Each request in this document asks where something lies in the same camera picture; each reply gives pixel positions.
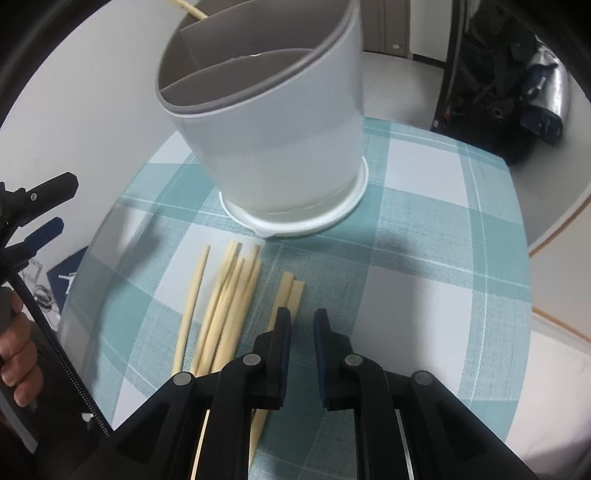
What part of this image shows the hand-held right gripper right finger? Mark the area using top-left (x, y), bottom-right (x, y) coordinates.
top-left (313, 308), bottom-right (542, 480)

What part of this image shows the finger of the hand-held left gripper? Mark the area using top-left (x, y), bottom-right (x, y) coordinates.
top-left (0, 172), bottom-right (79, 228)
top-left (0, 216), bottom-right (65, 274)

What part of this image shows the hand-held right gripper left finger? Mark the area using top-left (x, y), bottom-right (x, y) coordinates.
top-left (62, 307), bottom-right (294, 480)

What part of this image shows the pile of wooden chopsticks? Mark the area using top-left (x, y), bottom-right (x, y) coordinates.
top-left (171, 240), bottom-right (306, 472)

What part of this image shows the white grey utensil holder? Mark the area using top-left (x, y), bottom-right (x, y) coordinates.
top-left (154, 0), bottom-right (370, 239)

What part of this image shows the person's left hand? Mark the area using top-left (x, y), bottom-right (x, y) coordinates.
top-left (0, 294), bottom-right (40, 408)

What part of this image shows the dark blue cloth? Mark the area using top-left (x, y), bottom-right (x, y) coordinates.
top-left (45, 246), bottom-right (89, 306)

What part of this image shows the teal checked tablecloth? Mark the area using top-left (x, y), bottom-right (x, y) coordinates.
top-left (60, 115), bottom-right (537, 480)

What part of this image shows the wooden chopstick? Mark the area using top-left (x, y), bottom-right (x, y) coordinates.
top-left (170, 0), bottom-right (209, 22)

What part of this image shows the black backpack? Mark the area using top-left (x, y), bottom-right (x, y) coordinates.
top-left (433, 0), bottom-right (570, 164)

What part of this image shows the silver folded umbrella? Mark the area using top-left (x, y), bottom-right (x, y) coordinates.
top-left (521, 46), bottom-right (570, 145)

